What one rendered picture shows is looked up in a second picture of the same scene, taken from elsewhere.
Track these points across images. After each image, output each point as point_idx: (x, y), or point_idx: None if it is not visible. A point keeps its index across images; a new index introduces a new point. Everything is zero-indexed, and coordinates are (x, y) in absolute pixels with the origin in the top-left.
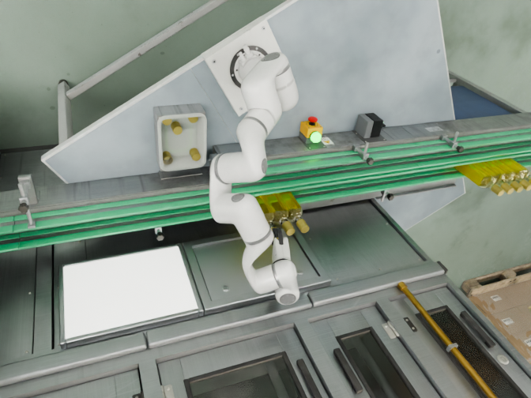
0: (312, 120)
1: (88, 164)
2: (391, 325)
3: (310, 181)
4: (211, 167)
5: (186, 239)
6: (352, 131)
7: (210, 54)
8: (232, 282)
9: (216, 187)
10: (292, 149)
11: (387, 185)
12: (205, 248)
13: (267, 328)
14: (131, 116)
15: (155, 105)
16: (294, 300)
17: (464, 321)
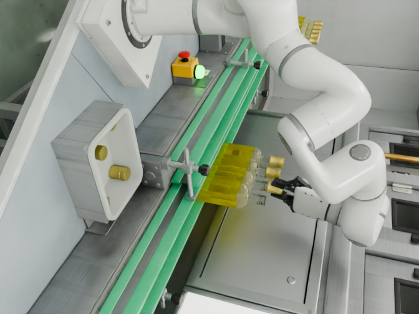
0: (187, 55)
1: (5, 304)
2: (399, 184)
3: (230, 118)
4: (298, 142)
5: (171, 279)
6: (200, 52)
7: (97, 13)
8: (285, 268)
9: (318, 162)
10: (194, 97)
11: (252, 85)
12: (212, 265)
13: (363, 275)
14: (31, 178)
15: (52, 138)
16: (383, 224)
17: (411, 143)
